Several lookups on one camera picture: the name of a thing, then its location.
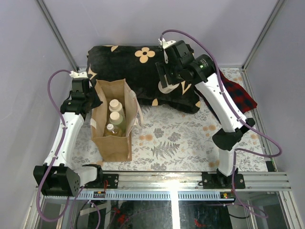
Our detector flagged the cream bottle wooden cap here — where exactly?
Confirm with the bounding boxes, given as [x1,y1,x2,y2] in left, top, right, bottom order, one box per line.
[158,82,179,94]

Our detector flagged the beige bottle wooden cap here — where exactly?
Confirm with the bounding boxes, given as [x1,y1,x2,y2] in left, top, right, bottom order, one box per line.
[109,99,125,115]

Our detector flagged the brown jute canvas bag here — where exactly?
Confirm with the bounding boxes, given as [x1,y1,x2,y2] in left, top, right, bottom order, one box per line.
[90,80,143,162]

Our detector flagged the green bottle wooden cap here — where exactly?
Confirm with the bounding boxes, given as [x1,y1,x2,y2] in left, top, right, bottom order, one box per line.
[109,112,126,133]

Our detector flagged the yellow liquid bottle white cap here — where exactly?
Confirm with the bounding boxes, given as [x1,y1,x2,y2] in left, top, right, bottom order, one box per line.
[104,124,122,137]

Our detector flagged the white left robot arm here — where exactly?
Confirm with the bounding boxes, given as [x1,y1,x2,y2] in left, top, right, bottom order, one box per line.
[33,78,104,197]

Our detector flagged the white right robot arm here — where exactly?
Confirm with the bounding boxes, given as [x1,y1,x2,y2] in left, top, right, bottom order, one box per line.
[156,38,255,188]

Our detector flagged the black floral blanket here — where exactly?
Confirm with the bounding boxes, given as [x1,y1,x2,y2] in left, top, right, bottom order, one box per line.
[86,45,201,114]

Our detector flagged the red black plaid cloth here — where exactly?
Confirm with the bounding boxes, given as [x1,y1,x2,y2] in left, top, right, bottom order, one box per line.
[195,69,258,120]

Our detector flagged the floral patterned table mat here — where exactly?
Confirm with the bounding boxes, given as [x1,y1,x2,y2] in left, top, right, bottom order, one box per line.
[70,67,269,172]

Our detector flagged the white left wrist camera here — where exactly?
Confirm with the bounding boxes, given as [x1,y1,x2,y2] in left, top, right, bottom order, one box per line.
[69,71,88,79]

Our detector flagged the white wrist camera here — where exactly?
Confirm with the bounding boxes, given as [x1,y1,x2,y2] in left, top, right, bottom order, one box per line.
[158,38,176,64]
[69,71,88,79]

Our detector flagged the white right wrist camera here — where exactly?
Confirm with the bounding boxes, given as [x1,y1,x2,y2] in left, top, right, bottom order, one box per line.
[158,38,176,64]

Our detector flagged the aluminium mounting rail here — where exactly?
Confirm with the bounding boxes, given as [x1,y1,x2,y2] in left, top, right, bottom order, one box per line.
[78,170,293,191]

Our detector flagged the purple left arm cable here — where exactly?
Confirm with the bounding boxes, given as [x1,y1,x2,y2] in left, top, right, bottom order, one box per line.
[35,69,101,229]

